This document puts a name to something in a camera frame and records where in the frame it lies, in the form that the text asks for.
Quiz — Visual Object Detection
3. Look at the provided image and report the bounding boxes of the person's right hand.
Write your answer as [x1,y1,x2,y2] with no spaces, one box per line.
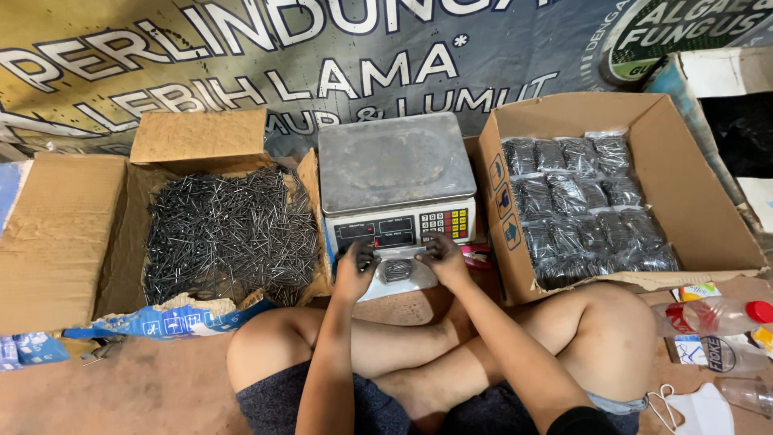
[415,232,473,292]

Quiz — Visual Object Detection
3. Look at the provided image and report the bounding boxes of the person's left hand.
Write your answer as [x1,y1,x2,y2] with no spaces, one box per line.
[333,239,382,301]

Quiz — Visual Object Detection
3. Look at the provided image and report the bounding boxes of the small clear bag of nails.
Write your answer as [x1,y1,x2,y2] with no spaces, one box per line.
[374,249,437,286]

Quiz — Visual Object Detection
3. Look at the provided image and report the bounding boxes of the stack of empty clear bags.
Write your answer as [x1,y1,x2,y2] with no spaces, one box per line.
[356,260,440,303]

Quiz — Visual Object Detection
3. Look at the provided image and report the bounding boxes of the pink plastic tool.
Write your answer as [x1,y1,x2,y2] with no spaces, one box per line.
[460,243,494,270]

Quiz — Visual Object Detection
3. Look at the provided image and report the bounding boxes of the digital weighing scale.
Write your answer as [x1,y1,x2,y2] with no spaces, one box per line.
[318,112,478,262]

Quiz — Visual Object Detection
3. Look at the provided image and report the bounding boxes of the person's left leg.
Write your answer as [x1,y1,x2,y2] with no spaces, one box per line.
[226,294,466,395]

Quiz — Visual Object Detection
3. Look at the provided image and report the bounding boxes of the person's leg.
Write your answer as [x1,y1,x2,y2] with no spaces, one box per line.
[226,294,466,395]
[370,283,659,424]

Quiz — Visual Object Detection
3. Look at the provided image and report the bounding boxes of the heap of loose steel nails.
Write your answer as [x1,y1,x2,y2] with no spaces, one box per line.
[143,166,321,307]

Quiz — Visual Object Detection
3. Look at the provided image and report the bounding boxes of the pile of packed nail bags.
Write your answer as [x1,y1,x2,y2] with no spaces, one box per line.
[501,130,682,290]

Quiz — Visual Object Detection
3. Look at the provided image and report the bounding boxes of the dark grey shorts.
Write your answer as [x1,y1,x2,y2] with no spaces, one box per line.
[236,360,650,435]

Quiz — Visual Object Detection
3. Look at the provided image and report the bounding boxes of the person's right leg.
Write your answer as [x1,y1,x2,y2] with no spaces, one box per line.
[370,283,659,424]

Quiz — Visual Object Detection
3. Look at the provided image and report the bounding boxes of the printed vinyl banner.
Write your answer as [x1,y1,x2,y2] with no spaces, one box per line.
[0,0,773,159]

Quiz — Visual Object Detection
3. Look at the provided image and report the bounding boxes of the black shirt sleeve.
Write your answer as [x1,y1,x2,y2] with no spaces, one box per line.
[546,406,624,435]

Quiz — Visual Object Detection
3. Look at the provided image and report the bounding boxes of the brown cardboard box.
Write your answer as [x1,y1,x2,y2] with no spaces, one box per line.
[464,92,769,306]

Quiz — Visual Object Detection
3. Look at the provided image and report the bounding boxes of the yellow and white packet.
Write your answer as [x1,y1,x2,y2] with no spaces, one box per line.
[672,283,723,303]

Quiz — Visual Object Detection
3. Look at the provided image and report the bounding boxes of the plastic bottle with red cap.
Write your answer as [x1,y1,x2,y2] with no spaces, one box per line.
[651,297,773,338]

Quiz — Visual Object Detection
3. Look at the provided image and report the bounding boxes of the cardboard box with blue print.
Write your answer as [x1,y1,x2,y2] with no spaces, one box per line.
[0,109,334,371]

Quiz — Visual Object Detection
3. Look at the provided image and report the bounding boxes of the clear plastic cup with label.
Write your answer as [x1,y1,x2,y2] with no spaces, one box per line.
[675,334,771,373]

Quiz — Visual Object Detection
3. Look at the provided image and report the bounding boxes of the white face mask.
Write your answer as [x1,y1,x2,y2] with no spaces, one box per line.
[646,382,735,435]

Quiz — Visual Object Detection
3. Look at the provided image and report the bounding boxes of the white box with black bag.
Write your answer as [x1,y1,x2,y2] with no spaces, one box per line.
[643,46,773,235]

